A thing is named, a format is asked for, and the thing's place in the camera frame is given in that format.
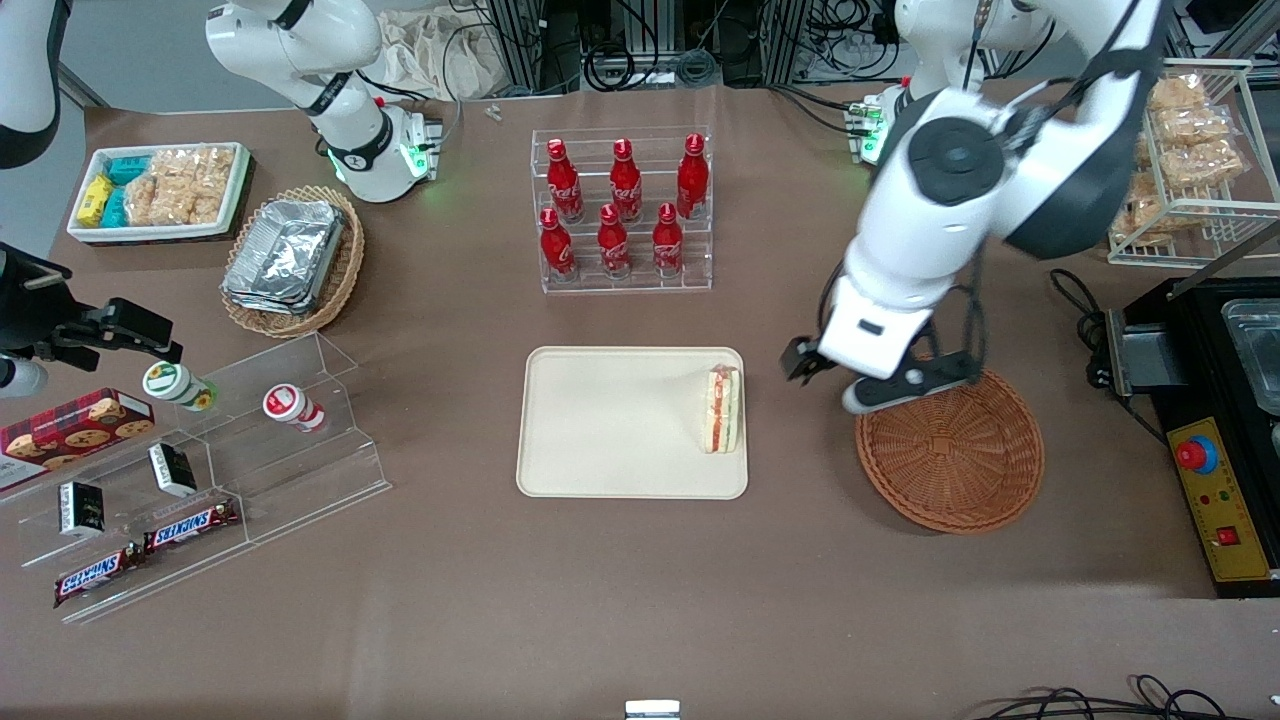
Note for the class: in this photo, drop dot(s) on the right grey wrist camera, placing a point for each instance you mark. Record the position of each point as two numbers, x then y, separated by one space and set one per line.
20 378

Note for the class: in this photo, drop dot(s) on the crumpled white cloth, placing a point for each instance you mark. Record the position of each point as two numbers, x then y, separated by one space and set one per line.
430 55

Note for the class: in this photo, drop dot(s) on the oval wicker basket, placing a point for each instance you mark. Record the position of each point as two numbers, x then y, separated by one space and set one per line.
345 270

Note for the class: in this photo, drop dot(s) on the beige plastic tray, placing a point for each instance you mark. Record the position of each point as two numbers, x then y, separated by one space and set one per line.
610 420

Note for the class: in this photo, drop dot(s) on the grey metal box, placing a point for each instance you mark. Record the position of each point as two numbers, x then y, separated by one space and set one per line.
1135 355

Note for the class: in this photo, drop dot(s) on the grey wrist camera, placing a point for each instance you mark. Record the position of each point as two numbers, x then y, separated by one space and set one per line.
20 378
910 382

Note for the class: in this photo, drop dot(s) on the clear acrylic stepped display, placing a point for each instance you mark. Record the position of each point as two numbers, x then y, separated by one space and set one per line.
290 470

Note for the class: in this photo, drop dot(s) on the black countertop appliance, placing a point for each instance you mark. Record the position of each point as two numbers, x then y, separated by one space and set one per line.
1190 330

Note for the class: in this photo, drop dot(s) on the aluminium profile frame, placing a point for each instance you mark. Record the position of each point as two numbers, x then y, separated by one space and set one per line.
525 45
790 40

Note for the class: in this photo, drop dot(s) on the stack of foil containers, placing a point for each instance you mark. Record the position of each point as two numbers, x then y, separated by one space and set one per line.
285 255

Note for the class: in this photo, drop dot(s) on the clear bag of rice crackers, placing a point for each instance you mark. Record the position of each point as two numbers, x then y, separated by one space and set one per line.
180 185

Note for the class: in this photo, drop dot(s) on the red cola bottle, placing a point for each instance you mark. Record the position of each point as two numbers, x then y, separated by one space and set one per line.
565 190
668 248
558 250
692 185
613 248
626 190

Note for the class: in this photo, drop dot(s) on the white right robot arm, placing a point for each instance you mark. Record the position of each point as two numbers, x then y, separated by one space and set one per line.
350 130

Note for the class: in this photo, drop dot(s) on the clear acrylic bottle rack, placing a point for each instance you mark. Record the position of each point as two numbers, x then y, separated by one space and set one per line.
690 270

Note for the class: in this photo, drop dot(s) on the Snickers bar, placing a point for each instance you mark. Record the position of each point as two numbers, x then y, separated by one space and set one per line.
95 577
190 525

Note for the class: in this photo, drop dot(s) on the green capped yogurt bottle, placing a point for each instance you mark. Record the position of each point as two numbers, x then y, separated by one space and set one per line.
175 385

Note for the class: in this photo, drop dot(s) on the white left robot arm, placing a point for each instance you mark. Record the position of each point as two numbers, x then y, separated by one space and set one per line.
940 230

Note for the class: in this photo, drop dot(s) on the yellow snack box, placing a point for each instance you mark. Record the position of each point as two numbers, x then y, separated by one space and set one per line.
95 200

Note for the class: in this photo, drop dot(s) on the triangular sandwich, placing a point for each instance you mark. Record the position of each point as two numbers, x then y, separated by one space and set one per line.
722 410

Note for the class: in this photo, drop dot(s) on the steel pan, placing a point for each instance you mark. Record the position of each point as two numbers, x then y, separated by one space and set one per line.
1255 350

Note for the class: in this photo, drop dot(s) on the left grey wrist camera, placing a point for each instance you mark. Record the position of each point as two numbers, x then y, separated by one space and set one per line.
910 382

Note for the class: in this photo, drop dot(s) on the clear bag of fried snacks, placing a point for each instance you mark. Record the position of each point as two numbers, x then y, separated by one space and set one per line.
1145 210
1195 128
1180 93
1200 165

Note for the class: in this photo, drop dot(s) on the red emergency stop button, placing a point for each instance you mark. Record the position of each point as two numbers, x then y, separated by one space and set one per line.
1198 455

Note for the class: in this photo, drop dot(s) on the round brown wicker basket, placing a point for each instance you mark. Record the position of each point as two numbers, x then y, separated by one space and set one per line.
950 460

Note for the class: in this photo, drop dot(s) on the white rectangular tub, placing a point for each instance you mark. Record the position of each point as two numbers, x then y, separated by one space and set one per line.
150 232

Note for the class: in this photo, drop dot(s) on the red capped yogurt bottle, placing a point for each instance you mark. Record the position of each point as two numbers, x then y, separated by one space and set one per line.
290 405

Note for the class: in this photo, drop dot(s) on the red cookie box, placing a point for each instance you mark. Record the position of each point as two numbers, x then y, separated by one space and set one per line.
70 430

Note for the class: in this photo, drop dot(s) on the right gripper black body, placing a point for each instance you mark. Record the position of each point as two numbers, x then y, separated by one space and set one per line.
28 308

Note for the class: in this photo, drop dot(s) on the small black box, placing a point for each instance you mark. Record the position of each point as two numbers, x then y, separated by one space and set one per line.
80 510
172 470

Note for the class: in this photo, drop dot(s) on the teal snack box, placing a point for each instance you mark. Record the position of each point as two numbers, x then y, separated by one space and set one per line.
115 208
128 168

